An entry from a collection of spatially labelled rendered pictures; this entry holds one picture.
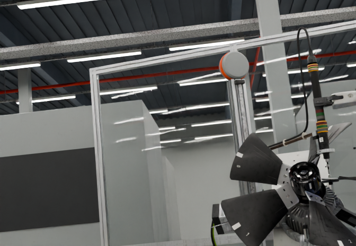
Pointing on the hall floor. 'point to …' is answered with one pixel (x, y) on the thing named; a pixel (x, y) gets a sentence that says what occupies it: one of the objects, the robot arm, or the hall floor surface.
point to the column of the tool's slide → (237, 130)
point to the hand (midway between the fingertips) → (318, 102)
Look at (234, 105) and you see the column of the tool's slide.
